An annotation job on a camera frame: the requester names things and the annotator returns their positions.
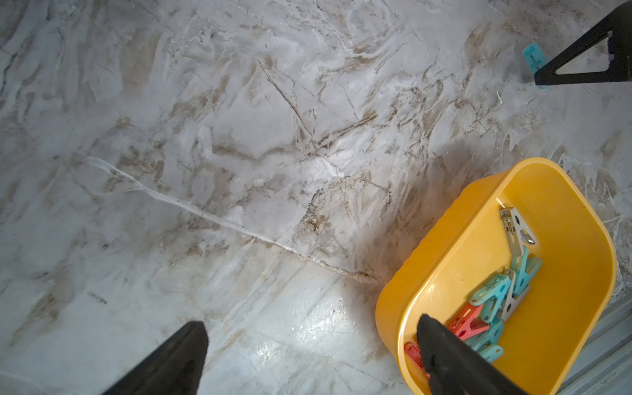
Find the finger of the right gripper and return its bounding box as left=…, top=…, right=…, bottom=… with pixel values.
left=534, top=1, right=631, bottom=86

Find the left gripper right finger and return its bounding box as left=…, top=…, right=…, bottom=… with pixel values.
left=416, top=314, right=525, bottom=395

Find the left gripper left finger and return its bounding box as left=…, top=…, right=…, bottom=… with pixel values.
left=105, top=321, right=208, bottom=394

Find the red clothespin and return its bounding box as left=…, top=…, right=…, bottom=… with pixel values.
left=404, top=342, right=424, bottom=371
left=448, top=303, right=490, bottom=341

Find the yellow plastic storage box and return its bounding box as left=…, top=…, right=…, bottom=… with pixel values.
left=375, top=158, right=617, bottom=394

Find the grey clothespin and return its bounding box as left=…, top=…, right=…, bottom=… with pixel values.
left=500, top=207, right=538, bottom=257

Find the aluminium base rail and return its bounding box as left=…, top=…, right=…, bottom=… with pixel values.
left=558, top=296, right=631, bottom=394

